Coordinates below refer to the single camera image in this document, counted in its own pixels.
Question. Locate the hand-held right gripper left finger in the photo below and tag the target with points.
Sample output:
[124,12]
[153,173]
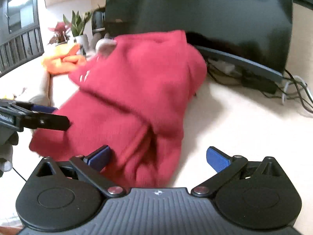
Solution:
[98,157]

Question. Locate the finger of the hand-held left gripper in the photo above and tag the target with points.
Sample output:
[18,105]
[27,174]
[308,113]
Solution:
[44,108]
[51,122]

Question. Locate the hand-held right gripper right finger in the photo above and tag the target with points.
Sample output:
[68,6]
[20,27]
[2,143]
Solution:
[217,160]

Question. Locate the red fleece hooded garment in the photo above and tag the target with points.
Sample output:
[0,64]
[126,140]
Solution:
[137,95]

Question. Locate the person's left hand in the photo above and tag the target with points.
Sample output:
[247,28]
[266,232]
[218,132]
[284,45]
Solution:
[11,139]

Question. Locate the orange cloth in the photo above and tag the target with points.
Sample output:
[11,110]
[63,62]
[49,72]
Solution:
[61,61]

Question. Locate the red leaf potted plant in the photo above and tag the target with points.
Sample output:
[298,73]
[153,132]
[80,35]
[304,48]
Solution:
[60,31]

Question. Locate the green potted plant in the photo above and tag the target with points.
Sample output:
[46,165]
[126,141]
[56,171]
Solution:
[78,27]

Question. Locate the black round speaker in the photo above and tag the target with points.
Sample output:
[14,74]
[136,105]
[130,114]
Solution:
[98,22]

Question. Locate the black computer monitor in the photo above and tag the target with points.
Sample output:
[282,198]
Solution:
[207,14]

